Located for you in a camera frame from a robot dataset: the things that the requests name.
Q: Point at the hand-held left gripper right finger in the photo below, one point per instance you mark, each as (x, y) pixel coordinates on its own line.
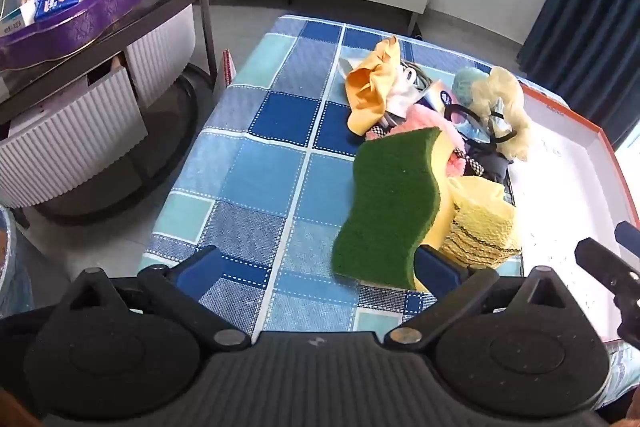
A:
(437, 269)

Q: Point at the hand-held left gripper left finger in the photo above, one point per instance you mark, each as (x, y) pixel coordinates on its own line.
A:
(197, 269)

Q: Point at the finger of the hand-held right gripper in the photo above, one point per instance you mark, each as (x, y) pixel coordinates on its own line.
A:
(630, 234)
(605, 269)

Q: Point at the yellow striped dishcloth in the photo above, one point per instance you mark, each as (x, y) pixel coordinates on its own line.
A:
(480, 217)

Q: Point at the green yellow scrub sponge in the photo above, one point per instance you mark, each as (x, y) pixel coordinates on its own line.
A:
(385, 207)

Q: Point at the orange-rimmed white box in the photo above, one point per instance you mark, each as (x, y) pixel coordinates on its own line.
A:
(560, 187)

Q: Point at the dark navy cloth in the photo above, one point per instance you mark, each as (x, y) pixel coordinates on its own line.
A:
(492, 167)

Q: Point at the pink fluffy cloth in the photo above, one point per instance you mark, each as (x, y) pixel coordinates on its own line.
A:
(425, 119)

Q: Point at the colourful tissue packet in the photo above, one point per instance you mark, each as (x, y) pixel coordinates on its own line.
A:
(442, 97)

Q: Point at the cream glove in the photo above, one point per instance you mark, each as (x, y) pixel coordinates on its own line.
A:
(500, 92)

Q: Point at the orange cloth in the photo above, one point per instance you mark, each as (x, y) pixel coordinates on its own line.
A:
(370, 92)

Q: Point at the blue grey cloth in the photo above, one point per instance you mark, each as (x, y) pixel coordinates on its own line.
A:
(15, 257)

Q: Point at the red white striped box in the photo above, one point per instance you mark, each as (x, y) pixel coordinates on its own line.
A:
(227, 69)

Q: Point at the dark blue curtain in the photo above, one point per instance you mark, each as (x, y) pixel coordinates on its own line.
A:
(590, 7)

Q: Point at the purple oval tin tray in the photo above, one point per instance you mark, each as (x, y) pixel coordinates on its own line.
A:
(75, 27)

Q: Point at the blue white tissue packet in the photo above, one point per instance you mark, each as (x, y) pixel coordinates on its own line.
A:
(52, 2)

